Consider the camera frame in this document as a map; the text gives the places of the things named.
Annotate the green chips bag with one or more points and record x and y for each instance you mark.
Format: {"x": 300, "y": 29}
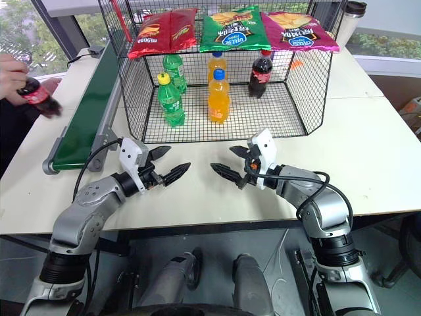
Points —
{"x": 233, "y": 31}

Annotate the cardboard box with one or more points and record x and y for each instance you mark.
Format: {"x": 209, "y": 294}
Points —
{"x": 412, "y": 115}

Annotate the dark rounded robot part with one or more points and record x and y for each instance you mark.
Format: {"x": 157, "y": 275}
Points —
{"x": 197, "y": 311}

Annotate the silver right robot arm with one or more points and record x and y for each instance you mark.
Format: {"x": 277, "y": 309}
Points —
{"x": 329, "y": 210}

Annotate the orange soda bottle blue cap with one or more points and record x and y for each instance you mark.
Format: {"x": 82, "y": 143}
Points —
{"x": 215, "y": 62}
{"x": 218, "y": 98}

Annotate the small orange object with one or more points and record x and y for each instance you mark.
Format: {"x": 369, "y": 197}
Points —
{"x": 296, "y": 64}

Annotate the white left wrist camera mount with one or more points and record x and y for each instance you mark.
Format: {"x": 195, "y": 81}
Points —
{"x": 130, "y": 154}

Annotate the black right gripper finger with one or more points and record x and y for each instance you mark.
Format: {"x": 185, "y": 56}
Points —
{"x": 242, "y": 152}
{"x": 230, "y": 174}

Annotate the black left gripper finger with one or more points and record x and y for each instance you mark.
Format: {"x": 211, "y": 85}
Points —
{"x": 174, "y": 172}
{"x": 160, "y": 152}

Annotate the green conveyor belt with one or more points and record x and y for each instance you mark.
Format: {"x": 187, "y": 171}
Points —
{"x": 85, "y": 108}

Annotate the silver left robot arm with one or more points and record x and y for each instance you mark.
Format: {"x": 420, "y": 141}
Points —
{"x": 82, "y": 210}

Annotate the red chips bag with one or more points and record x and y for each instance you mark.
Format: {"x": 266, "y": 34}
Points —
{"x": 182, "y": 31}
{"x": 149, "y": 36}

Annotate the magenta chips bag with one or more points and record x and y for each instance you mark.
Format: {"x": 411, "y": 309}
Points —
{"x": 296, "y": 33}

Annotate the cola bottle red label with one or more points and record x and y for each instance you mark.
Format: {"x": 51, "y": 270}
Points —
{"x": 260, "y": 77}
{"x": 37, "y": 99}

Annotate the white tumbler black lid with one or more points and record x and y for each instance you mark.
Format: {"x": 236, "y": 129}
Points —
{"x": 350, "y": 24}

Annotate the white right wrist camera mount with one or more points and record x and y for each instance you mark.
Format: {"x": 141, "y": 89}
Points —
{"x": 267, "y": 148}

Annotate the grey power box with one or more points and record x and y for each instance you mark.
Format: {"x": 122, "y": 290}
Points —
{"x": 96, "y": 51}

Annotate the person's bare hand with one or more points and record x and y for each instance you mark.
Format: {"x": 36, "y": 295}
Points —
{"x": 11, "y": 75}

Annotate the black office chair base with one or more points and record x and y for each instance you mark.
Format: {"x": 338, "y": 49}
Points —
{"x": 404, "y": 250}

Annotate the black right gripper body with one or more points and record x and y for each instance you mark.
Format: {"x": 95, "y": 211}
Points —
{"x": 252, "y": 169}

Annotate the red flat strip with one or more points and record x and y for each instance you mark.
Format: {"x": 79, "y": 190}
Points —
{"x": 120, "y": 19}

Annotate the green soda bottle yellow cap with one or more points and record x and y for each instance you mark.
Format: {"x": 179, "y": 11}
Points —
{"x": 170, "y": 103}

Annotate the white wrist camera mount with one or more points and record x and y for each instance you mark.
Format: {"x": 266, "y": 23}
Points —
{"x": 267, "y": 148}
{"x": 130, "y": 154}

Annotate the grey robot thigh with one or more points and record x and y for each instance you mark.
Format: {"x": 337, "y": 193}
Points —
{"x": 171, "y": 279}
{"x": 251, "y": 283}

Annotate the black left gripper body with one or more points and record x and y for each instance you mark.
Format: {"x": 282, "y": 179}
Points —
{"x": 149, "y": 177}

